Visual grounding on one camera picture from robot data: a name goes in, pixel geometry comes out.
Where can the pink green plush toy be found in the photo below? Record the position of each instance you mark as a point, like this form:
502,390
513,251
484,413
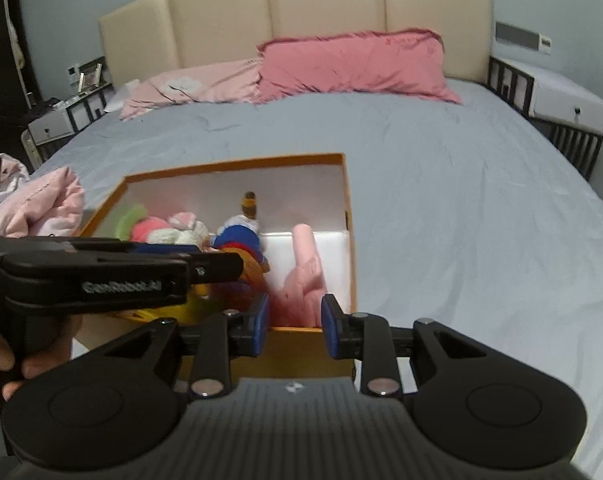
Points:
144,227

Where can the dark wall switch panel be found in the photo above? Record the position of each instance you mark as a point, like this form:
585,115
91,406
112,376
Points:
516,35

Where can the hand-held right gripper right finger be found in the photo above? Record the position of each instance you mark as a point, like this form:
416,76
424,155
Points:
329,325

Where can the white black nightstand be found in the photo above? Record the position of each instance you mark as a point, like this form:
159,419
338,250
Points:
51,127
566,102

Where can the photo frame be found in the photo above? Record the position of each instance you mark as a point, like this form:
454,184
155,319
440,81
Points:
91,77

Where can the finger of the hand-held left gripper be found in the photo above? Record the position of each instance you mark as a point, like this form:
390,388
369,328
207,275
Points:
166,248
219,267

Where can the doll with blue clothes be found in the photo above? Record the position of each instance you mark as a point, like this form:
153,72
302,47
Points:
239,235

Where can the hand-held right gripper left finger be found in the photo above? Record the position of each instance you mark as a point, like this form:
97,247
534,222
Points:
261,325

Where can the beige padded headboard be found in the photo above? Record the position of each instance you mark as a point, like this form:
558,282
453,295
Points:
321,5

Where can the pink quilt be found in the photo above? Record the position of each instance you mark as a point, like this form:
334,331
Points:
46,200

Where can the dark pink pillow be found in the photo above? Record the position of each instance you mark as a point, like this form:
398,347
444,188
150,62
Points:
356,65

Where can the bed with grey sheet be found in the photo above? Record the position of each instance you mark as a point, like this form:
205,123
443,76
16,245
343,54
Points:
456,185

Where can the light pink pillow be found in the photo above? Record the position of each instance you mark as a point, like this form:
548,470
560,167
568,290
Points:
196,87

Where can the white cloth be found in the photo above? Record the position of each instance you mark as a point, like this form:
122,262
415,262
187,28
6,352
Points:
118,97

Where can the pink tube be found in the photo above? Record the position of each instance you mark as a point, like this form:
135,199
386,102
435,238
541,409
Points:
304,270

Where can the orange cardboard box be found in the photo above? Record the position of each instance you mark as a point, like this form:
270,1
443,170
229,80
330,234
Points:
291,355

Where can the white bunny plush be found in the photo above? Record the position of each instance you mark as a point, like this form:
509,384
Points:
181,227

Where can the white thermostat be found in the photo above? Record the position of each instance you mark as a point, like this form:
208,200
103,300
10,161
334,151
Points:
546,43

